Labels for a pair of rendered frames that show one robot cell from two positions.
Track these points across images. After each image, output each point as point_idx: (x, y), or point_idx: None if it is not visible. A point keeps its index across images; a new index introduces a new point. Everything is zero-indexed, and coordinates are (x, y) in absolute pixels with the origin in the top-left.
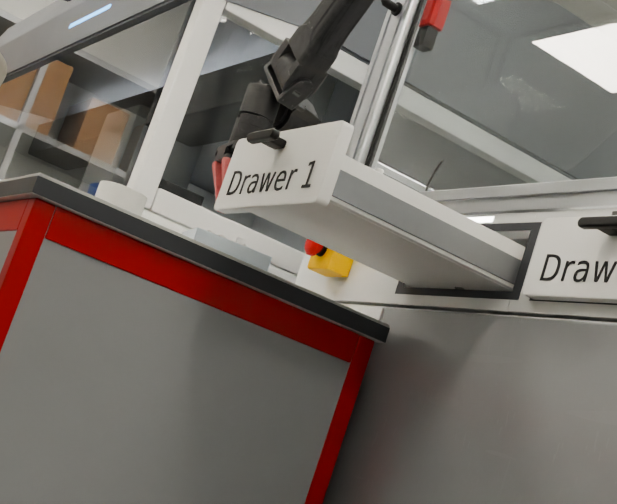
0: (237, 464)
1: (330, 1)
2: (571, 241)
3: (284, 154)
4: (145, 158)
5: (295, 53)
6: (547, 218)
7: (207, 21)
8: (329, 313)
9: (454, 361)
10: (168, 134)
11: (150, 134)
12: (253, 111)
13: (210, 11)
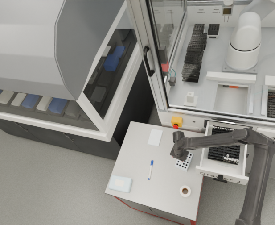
0: None
1: (206, 147)
2: (268, 134)
3: (223, 176)
4: (102, 127)
5: (192, 148)
6: (258, 130)
7: (84, 99)
8: None
9: None
10: (100, 120)
11: (97, 124)
12: (181, 153)
13: (82, 97)
